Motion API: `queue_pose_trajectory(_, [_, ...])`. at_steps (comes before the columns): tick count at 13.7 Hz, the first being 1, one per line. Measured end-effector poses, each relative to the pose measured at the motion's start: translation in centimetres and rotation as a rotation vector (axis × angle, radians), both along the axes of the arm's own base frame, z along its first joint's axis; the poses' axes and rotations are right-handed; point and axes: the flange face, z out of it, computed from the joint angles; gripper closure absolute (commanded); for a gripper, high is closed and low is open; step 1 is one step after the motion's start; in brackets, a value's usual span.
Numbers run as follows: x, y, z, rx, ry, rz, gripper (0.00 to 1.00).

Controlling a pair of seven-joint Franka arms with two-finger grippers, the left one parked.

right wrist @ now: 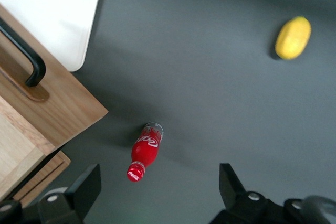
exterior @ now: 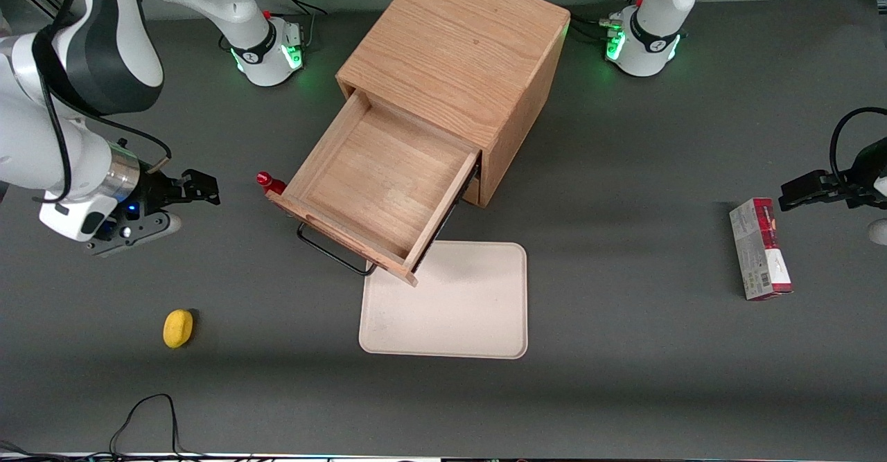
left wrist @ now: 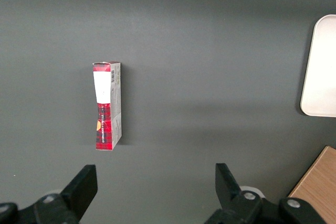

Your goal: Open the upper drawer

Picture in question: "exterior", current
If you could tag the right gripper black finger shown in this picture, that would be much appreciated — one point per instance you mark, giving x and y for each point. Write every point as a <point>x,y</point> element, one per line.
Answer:
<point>199,178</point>
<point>202,196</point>

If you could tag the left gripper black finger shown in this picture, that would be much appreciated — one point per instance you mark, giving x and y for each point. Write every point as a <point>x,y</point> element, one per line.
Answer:
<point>807,181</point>
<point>811,200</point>

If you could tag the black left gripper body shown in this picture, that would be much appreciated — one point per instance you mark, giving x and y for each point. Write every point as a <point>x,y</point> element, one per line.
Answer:
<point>861,179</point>

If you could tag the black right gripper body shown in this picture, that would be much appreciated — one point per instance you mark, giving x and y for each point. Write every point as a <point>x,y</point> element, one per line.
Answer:
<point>157,188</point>

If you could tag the wooden drawer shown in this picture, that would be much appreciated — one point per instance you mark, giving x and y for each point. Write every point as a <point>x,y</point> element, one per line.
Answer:
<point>381,178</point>

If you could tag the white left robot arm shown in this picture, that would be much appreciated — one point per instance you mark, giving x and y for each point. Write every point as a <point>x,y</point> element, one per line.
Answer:
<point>658,32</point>

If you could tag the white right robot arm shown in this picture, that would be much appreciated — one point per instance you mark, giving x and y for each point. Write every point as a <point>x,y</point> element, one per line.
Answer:
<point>28,136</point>

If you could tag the red cola bottle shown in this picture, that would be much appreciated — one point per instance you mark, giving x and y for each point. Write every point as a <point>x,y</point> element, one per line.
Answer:
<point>274,185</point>

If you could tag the red and white carton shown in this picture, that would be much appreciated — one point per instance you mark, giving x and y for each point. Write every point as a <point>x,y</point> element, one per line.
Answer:
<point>759,254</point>

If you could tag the yellow lemon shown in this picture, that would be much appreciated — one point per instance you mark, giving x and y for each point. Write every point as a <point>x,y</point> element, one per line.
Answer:
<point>178,328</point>

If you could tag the white rectangular tray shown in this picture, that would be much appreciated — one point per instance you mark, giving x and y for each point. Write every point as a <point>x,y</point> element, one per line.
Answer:
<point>457,309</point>

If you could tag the wooden cabinet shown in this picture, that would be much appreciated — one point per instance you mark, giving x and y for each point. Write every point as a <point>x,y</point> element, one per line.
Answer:
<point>457,39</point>

